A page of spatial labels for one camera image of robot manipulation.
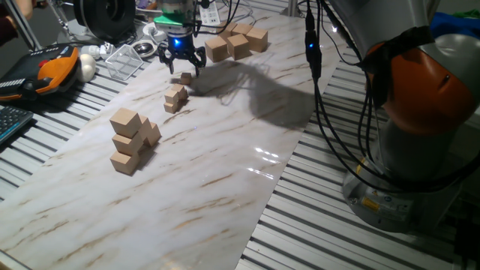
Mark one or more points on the clear plastic box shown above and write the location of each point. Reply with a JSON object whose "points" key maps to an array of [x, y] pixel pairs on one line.
{"points": [[123, 62]]}

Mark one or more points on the black computer keyboard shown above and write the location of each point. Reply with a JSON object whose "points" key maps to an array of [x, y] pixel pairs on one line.
{"points": [[13, 120]]}

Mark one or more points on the blue bag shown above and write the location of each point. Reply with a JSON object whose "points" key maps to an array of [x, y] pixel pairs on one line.
{"points": [[453, 24]]}

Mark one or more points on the green cloth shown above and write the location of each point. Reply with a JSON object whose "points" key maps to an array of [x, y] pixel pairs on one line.
{"points": [[468, 14]]}

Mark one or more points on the marble pattern mat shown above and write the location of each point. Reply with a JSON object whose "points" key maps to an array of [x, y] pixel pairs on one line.
{"points": [[187, 187]]}

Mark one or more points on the orange black teach pendant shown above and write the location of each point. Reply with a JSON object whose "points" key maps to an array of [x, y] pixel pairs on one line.
{"points": [[56, 71]]}

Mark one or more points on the white egg shaped object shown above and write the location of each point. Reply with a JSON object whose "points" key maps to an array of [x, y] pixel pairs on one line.
{"points": [[87, 67]]}

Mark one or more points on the dark red sleeved forearm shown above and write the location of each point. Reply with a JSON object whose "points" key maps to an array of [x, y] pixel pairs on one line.
{"points": [[6, 28]]}

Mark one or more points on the bare person hand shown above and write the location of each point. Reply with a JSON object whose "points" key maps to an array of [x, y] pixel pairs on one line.
{"points": [[25, 7]]}

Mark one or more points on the white power strip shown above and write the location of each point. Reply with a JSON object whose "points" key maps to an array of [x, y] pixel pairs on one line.
{"points": [[210, 13]]}

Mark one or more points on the medium wooden cube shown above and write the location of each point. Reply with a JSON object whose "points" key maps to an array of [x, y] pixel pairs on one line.
{"points": [[153, 135], [123, 163], [126, 145], [125, 122], [145, 127]]}

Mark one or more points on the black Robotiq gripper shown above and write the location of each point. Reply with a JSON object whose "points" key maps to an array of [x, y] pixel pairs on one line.
{"points": [[182, 47]]}

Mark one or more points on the black round spool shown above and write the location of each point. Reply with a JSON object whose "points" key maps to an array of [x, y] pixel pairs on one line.
{"points": [[105, 18]]}

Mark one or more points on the white round power socket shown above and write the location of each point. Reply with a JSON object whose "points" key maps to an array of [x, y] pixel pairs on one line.
{"points": [[152, 33]]}

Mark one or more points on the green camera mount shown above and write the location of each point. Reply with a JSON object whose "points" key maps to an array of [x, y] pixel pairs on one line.
{"points": [[168, 20]]}

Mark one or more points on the white plug adapter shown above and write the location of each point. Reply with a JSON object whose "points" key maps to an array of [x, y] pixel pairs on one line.
{"points": [[92, 50]]}

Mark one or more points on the round metal bowl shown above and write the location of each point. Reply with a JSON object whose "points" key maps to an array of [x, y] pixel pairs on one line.
{"points": [[143, 48]]}

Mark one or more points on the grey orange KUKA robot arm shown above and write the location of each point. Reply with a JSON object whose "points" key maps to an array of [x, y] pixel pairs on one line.
{"points": [[431, 97]]}

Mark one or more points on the aluminium frame profile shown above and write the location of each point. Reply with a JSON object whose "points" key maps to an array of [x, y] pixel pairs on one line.
{"points": [[22, 22]]}

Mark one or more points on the large wooden cube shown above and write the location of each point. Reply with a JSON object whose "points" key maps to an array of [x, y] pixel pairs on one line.
{"points": [[216, 49], [242, 29], [228, 28], [257, 39], [239, 46]]}

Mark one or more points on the aluminium upright post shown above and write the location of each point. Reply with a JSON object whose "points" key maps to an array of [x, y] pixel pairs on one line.
{"points": [[292, 5]]}

